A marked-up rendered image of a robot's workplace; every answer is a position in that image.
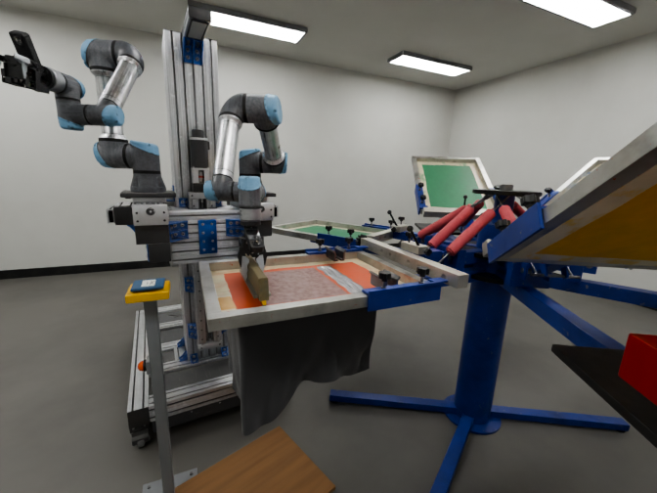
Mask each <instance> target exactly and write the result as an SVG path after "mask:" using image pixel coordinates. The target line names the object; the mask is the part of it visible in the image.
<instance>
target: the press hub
mask: <svg viewBox="0 0 657 493"><path fill-rule="evenodd" d="M472 193H474V194H483V195H495V202H494V208H496V207H497V206H498V205H499V204H500V202H499V200H498V198H497V196H499V197H500V199H501V201H503V200H504V199H505V198H506V197H507V196H510V197H509V198H508V199H506V200H505V201H504V202H503V205H509V206H510V208H511V210H512V212H513V207H514V201H515V197H523V196H525V195H532V194H535V195H536V196H540V197H541V196H542V194H543V193H542V192H532V191H516V190H513V186H512V185H507V184H501V185H500V189H499V190H495V189H473V190H472ZM500 207H501V205H500V206H499V207H498V208H497V209H496V210H495V212H496V216H495V217H494V218H493V219H492V221H490V222H489V223H488V224H487V225H486V226H485V227H484V228H483V229H482V230H481V231H480V232H479V233H478V236H477V242H475V241H473V242H468V243H469V244H476V246H464V247H463V248H462V249H472V248H482V244H483V243H484V242H485V241H486V240H492V239H493V238H494V237H495V236H496V235H498V234H499V233H500V232H501V231H500V230H499V229H496V228H495V222H497V221H498V220H502V218H501V215H500V213H499V208H500ZM494 208H493V209H494ZM474 257H477V258H481V259H487V260H488V257H483V252H475V253H474ZM469 267H479V268H482V269H486V272H484V273H477V274H472V275H471V279H475V280H478V281H480V282H473V283H471V284H470V291H469V298H468V304H467V311H466V318H465V325H464V332H463V339H462V346H461V353H460V365H459V372H458V379H457V386H456V393H455V394H453V395H450V396H448V397H447V398H446V399H445V400H447V401H454V402H455V405H456V407H457V413H456V414H452V413H445V415H446V416H447V418H448V419H449V420H450V421H451V422H452V423H454V424H455V425H456V426H457V425H458V424H459V422H460V418H461V416H462V414H465V415H467V416H469V417H471V418H474V420H473V425H472V428H471V430H470V432H471V433H475V434H481V435H487V434H493V433H495V432H497V431H498V430H499V429H500V427H501V423H502V422H501V419H500V418H491V417H490V415H491V409H492V404H493V398H494V392H495V386H496V381H497V375H498V369H499V364H500V359H501V353H502V347H503V341H504V331H505V325H506V320H507V314H508V308H509V303H510V298H511V294H510V293H509V292H508V291H506V290H505V289H504V288H503V287H501V286H500V285H503V284H504V280H503V279H502V278H500V277H499V276H497V275H496V270H504V271H506V269H504V268H503V267H502V266H501V265H499V264H498V263H497V261H495V262H493V263H492V264H490V263H489V260H488V261H487V262H481V263H474V265H473V266H467V265H464V267H463V268H469ZM499 284H500V285H499Z"/></svg>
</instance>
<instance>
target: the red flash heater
mask: <svg viewBox="0 0 657 493"><path fill-rule="evenodd" d="M618 376H619V377H620V378H621V379H622V380H624V381H625V382H627V383H628V384H629V385H630V386H632V387H633V388H634V389H636V390H637V391H638V392H639V393H641V394H642V395H643V396H645V397H646V398H647V399H648V400H650V401H651V402H652V403H654V404H655V405H656V406H657V336H656V335H642V334H629V336H628V340H627V344H626V347H625V351H624V355H623V358H622V362H621V366H620V369H619V373H618Z"/></svg>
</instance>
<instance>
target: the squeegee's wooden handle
mask: <svg viewBox="0 0 657 493"><path fill-rule="evenodd" d="M245 256H246V257H247V258H248V259H249V263H248V265H247V269H248V271H247V276H248V277H247V278H248V280H249V281H250V282H251V284H252V286H253V288H254V289H255V291H256V293H257V295H258V299H259V301H264V300H269V282H268V278H267V277H266V275H265V274H264V273H263V271H262V270H261V269H260V267H259V266H258V264H257V263H256V262H255V260H254V259H253V258H252V256H251V255H249V256H247V254H245Z"/></svg>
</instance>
